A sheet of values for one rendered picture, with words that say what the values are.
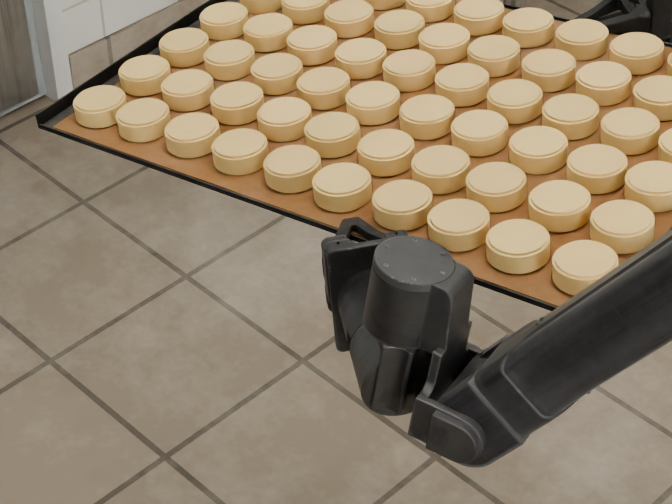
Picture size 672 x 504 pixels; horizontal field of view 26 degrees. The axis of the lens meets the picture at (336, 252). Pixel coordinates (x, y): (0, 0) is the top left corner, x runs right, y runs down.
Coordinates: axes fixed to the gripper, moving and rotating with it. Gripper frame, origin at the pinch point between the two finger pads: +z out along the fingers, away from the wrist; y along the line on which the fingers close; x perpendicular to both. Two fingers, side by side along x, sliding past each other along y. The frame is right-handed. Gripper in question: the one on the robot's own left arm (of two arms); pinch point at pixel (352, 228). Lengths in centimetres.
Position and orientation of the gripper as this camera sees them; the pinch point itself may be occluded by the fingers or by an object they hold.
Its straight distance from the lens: 120.1
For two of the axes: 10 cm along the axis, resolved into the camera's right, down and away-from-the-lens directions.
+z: -1.6, -6.0, 7.8
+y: 0.7, 7.9, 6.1
